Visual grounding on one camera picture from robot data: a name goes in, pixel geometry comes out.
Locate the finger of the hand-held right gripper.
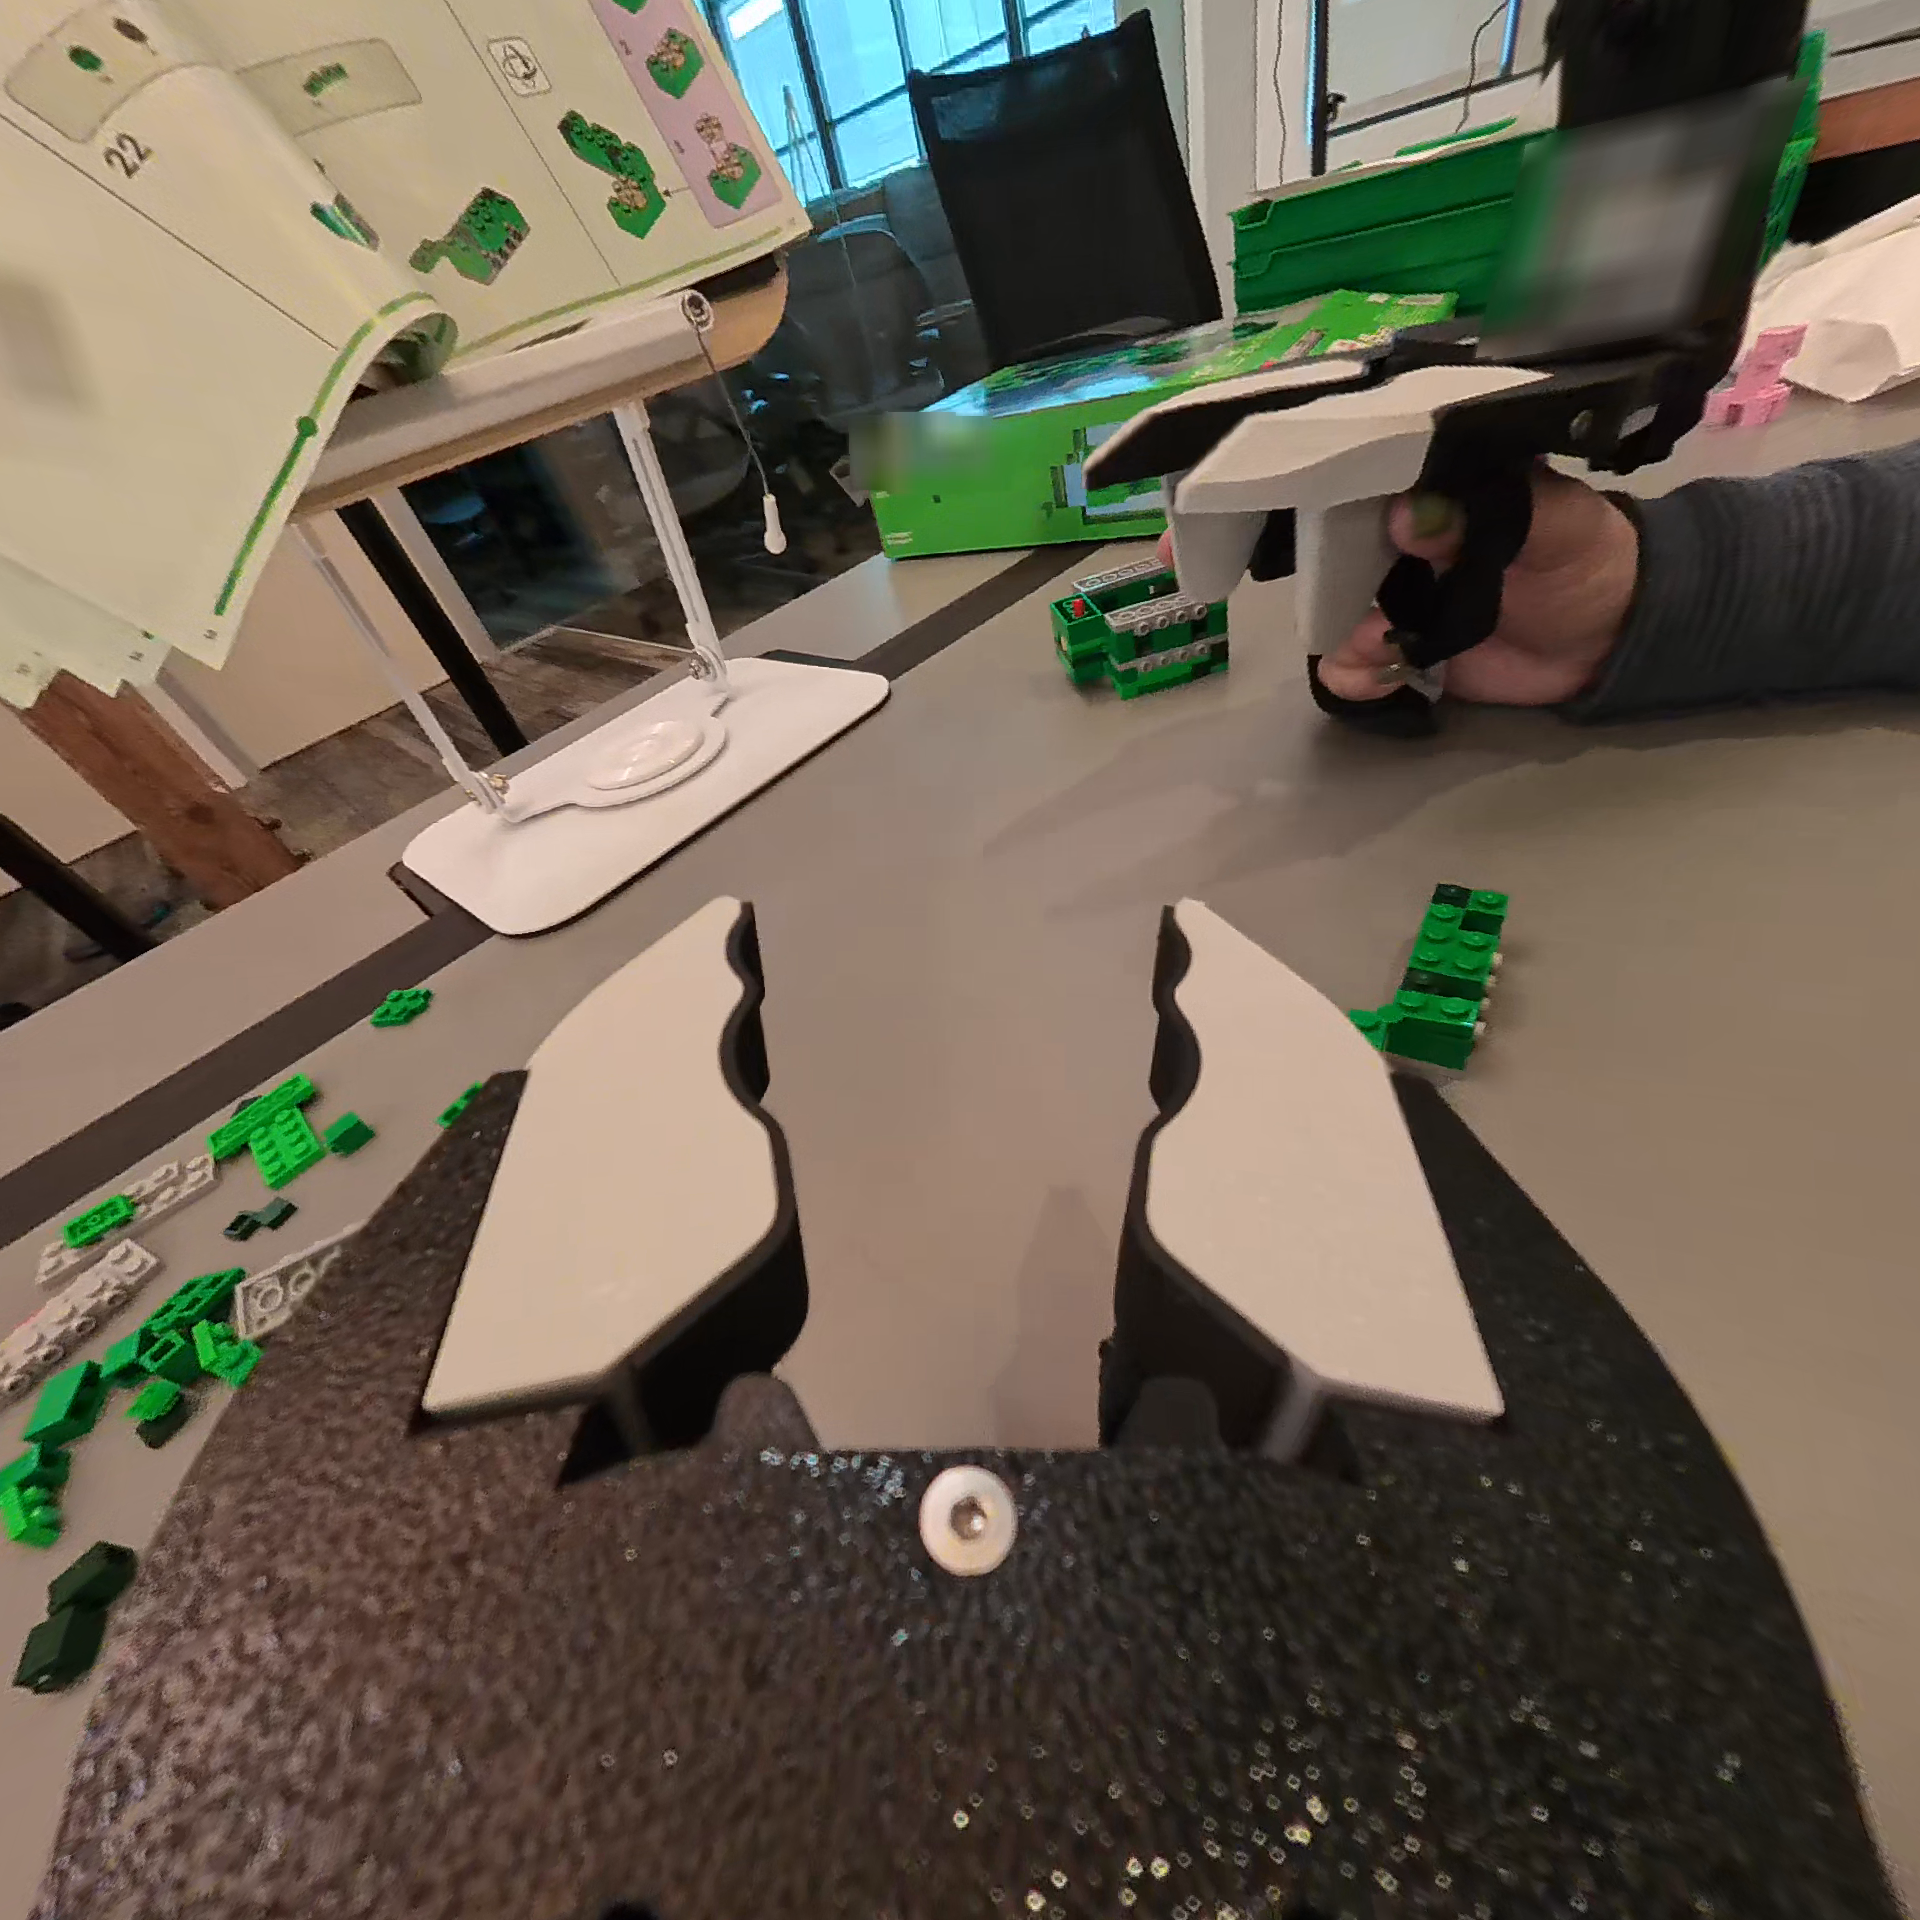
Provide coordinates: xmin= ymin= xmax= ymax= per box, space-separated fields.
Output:
xmin=1171 ymin=400 xmax=1449 ymax=602
xmin=1080 ymin=337 xmax=1554 ymax=494

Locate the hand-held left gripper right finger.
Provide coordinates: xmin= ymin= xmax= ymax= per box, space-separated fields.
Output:
xmin=1102 ymin=897 xmax=1505 ymax=1466

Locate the white book stand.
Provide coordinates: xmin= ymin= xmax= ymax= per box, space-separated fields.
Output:
xmin=294 ymin=266 xmax=894 ymax=941

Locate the pile of loose bricks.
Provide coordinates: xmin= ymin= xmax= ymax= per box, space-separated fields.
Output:
xmin=0 ymin=985 xmax=491 ymax=1700

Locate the green cardboard box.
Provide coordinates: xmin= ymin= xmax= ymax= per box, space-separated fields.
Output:
xmin=871 ymin=290 xmax=1462 ymax=564

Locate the white paper sheet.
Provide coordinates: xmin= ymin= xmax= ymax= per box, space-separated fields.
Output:
xmin=1747 ymin=195 xmax=1920 ymax=403

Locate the green and grey brick structure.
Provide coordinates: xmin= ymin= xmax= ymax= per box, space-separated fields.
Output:
xmin=1052 ymin=560 xmax=1234 ymax=702

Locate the small green brick assembly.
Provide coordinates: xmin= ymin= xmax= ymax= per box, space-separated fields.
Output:
xmin=1344 ymin=883 xmax=1512 ymax=1075

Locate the black office chair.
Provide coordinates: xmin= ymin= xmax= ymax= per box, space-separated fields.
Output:
xmin=908 ymin=12 xmax=1227 ymax=392

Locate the thin cord with white tip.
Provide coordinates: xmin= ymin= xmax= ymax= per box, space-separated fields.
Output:
xmin=680 ymin=294 xmax=796 ymax=564

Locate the pink brick figure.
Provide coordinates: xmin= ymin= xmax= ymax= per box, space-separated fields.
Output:
xmin=1703 ymin=322 xmax=1808 ymax=429

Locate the black table leg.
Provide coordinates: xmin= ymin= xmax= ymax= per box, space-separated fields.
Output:
xmin=334 ymin=494 xmax=528 ymax=760

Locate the person's right hand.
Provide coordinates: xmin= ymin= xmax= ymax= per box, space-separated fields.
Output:
xmin=1307 ymin=472 xmax=1641 ymax=706

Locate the window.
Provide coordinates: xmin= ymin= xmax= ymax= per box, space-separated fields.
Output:
xmin=702 ymin=0 xmax=1188 ymax=195

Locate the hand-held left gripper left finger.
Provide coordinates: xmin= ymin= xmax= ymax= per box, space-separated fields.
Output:
xmin=421 ymin=897 xmax=811 ymax=1466

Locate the person's right forearm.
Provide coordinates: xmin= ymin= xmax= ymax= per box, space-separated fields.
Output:
xmin=1566 ymin=443 xmax=1920 ymax=737

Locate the stack of green trays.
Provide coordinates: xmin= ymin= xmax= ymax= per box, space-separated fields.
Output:
xmin=1229 ymin=30 xmax=1835 ymax=319

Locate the grey desk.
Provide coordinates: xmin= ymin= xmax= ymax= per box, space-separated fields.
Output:
xmin=0 ymin=403 xmax=1920 ymax=1920

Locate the wooden beam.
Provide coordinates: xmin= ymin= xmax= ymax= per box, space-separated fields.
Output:
xmin=15 ymin=667 xmax=304 ymax=913

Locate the building instruction booklet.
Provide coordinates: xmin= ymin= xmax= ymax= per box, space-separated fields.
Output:
xmin=0 ymin=0 xmax=811 ymax=706

